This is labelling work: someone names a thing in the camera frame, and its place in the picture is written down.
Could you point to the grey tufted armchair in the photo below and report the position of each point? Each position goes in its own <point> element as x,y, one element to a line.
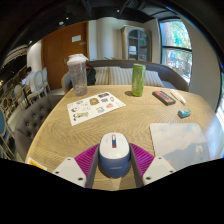
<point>31,120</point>

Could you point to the black-framed side window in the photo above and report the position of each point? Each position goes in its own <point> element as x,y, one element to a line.
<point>220,100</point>

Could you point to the white sticker sheet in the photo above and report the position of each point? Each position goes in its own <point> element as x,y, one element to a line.
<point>95,107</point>

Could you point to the white door sign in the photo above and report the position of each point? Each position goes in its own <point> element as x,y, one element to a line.
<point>76,38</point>

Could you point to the striped cushion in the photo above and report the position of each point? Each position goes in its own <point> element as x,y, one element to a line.
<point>153,78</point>
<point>101,76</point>
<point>120,76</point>

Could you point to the yellow and white card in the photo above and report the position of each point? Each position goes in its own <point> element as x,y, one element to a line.
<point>36,163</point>

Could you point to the black box with red print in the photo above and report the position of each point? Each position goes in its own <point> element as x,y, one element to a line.
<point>164,97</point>

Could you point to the group of white chairs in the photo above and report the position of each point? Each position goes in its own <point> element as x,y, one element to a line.
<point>37,83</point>

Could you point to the brown wooden door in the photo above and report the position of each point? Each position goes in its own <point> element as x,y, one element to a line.
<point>55,56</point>

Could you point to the green drink can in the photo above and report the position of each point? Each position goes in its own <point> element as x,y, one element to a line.
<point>138,80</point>

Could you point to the person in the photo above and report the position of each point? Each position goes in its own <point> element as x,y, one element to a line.
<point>28,76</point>

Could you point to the grey glass-door cabinet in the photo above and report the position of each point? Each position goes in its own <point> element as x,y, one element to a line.
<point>137,43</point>

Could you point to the sky print mouse pad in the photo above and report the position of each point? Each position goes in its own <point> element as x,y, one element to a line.
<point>180,141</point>

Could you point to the brown curved sofa bench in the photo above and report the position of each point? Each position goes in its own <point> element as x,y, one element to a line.
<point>168,75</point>

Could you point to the white and blue computer mouse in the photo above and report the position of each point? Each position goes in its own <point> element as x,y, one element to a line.
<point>114,153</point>

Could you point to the black backpack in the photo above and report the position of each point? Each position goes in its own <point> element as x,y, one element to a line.
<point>91,75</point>

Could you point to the small teal pack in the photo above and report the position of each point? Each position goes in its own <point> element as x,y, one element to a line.
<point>184,113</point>

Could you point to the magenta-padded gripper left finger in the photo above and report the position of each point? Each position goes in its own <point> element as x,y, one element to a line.
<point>71,170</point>

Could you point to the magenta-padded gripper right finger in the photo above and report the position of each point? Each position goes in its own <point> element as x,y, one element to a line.
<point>157,169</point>

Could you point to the clear shaker bottle white lid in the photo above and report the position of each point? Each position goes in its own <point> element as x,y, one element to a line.
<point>78,76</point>

